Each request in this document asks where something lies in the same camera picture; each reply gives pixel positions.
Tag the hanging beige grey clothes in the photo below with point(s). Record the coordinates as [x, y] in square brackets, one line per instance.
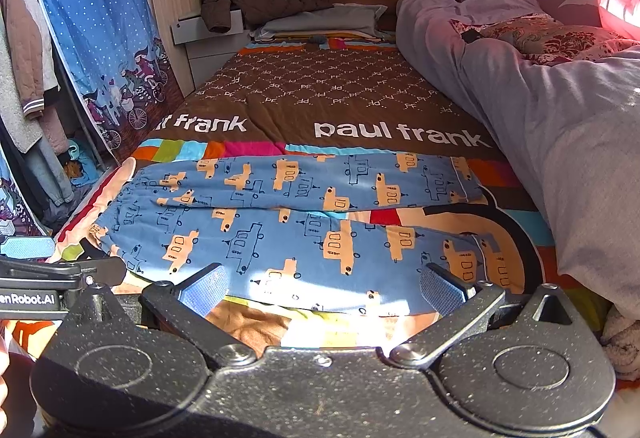
[33, 125]

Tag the blue dotted wardrobe curtain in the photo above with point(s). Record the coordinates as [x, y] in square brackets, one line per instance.
[112, 51]

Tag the red floral pillow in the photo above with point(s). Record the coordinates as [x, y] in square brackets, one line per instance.
[545, 41]

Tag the paul frank colourful bedspread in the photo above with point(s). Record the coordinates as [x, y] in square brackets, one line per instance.
[109, 370]

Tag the grey bedside cabinet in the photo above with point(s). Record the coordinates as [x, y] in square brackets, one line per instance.
[208, 51]

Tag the grey purple duvet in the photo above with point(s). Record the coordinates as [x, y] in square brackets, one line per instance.
[570, 132]

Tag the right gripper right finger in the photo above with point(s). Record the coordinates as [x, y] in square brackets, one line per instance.
[466, 310]

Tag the blue car print pants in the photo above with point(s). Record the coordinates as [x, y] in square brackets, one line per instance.
[334, 233]

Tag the grey pillow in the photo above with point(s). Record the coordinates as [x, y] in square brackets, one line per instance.
[352, 19]

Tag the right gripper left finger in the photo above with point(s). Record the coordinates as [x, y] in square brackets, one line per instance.
[181, 309]

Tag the teal toy on floor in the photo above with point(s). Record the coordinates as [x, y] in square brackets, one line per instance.
[80, 167]

